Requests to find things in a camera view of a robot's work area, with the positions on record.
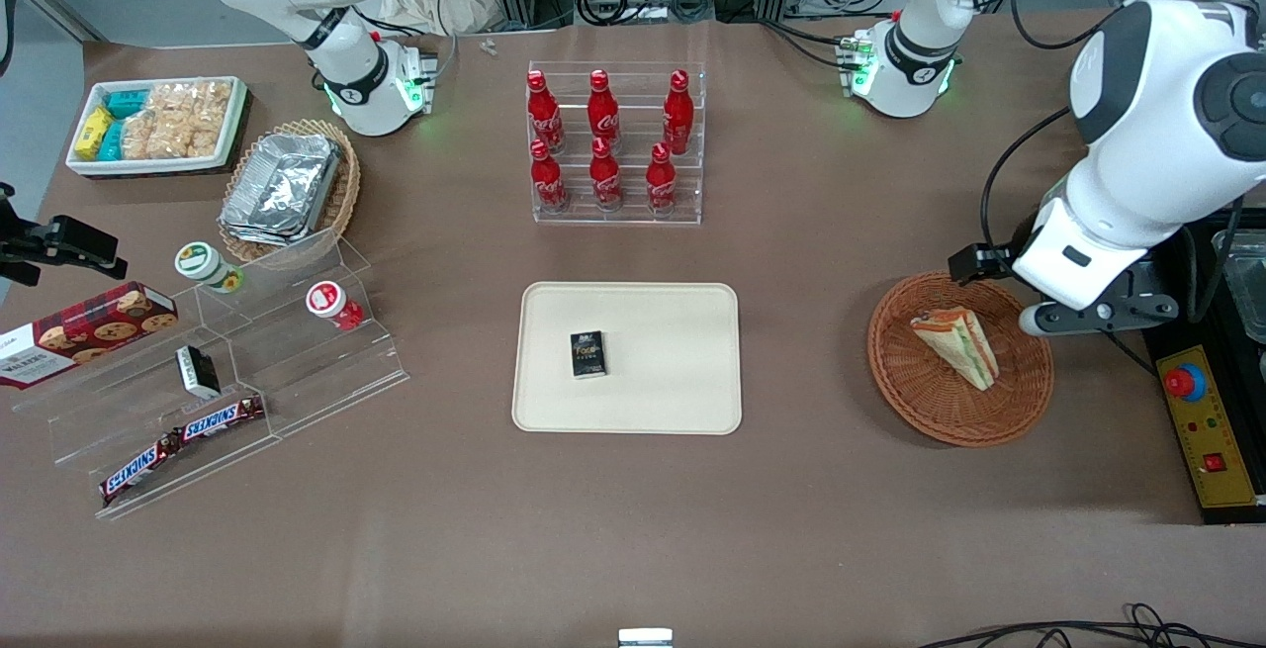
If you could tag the clear bag of rice crackers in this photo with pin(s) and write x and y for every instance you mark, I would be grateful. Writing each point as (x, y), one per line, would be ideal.
(178, 124)

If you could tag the small black box gold print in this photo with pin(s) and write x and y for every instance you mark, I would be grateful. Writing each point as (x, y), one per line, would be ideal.
(588, 354)

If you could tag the small black white box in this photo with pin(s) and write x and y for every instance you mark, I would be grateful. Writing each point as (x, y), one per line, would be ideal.
(198, 371)

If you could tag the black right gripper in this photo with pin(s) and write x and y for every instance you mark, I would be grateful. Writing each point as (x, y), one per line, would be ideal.
(38, 240)

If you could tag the white rectangular snack bin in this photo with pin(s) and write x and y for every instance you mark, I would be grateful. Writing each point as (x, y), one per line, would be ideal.
(232, 129)

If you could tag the green lid white cup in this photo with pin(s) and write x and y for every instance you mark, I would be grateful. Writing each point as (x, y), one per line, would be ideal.
(201, 262)

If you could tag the clear plastic container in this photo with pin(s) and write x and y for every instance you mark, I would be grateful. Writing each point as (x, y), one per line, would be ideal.
(1244, 282)

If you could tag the round brown wicker basket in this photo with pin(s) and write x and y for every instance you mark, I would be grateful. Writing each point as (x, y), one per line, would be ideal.
(930, 401)

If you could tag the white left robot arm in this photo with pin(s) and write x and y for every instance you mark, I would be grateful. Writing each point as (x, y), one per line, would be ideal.
(1137, 173)

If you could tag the teal snack packet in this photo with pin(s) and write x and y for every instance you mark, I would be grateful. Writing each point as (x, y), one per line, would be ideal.
(112, 140)
(127, 102)

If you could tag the yellow control panel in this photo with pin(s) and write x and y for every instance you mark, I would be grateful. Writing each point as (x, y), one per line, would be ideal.
(1212, 430)

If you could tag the black machine housing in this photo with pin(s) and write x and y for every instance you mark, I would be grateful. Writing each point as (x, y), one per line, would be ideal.
(1248, 411)

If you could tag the brown Snickers bar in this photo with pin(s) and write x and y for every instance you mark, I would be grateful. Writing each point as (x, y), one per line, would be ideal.
(223, 417)
(138, 465)

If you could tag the red tartan cookie box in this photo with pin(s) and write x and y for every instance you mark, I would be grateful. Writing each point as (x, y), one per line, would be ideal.
(89, 331)

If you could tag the small white grey device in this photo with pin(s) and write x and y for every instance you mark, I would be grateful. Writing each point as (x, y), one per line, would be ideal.
(645, 638)

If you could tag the clear acrylic bottle rack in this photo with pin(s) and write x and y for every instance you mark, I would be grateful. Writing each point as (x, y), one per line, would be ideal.
(633, 215)

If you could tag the red emergency stop button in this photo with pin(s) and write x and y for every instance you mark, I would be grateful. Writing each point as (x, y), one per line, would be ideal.
(1185, 383)

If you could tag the red cola bottle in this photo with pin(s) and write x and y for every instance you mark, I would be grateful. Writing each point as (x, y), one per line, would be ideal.
(661, 183)
(605, 178)
(678, 119)
(547, 183)
(602, 114)
(543, 114)

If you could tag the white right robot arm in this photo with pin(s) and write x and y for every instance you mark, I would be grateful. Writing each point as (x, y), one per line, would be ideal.
(351, 74)

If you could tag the beige rectangular tray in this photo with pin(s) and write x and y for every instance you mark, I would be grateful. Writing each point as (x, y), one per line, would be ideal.
(663, 371)

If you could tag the clear acrylic stepped display stand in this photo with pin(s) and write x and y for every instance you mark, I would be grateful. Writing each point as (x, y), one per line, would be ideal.
(297, 371)

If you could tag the stacked aluminium foil containers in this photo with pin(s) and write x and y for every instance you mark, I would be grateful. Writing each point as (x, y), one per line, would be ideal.
(282, 188)

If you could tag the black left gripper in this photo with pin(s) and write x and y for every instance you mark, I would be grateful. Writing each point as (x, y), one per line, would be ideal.
(994, 259)

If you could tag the yellow snack packet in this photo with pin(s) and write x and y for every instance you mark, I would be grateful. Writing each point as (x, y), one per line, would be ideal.
(92, 134)

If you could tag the red lid white cup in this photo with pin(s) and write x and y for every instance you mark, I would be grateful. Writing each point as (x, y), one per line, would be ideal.
(326, 300)

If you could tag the triangular sandwich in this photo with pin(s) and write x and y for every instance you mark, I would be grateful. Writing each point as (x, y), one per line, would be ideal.
(964, 343)

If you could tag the oval wicker basket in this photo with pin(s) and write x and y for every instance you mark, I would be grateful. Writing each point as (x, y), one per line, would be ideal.
(341, 203)

